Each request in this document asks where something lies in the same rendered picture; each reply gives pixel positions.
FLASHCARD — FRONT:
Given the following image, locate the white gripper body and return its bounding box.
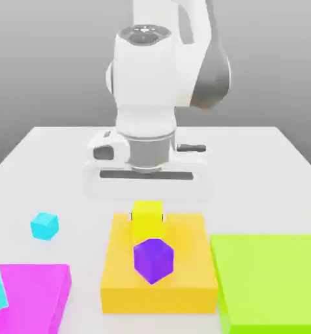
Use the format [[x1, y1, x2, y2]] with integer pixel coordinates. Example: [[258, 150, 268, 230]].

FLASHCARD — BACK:
[[82, 159, 213, 201]]

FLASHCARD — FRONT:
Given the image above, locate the small yellow cube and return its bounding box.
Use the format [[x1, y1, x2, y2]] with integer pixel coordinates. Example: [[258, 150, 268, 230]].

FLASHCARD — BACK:
[[131, 200, 164, 244]]

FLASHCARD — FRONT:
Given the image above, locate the small purple cube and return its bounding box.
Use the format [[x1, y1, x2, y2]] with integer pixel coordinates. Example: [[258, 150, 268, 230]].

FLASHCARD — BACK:
[[133, 237, 175, 286]]

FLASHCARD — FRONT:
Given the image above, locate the large orange box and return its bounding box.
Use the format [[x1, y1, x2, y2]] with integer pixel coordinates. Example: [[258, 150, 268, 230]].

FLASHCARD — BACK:
[[100, 213, 219, 314]]

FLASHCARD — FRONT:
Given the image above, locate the large green box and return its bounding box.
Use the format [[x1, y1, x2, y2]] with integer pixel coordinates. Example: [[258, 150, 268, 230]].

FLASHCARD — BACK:
[[209, 234, 311, 334]]

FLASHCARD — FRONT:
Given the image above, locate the large magenta box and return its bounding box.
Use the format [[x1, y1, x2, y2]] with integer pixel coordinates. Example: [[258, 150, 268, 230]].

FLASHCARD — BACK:
[[0, 264, 72, 334]]

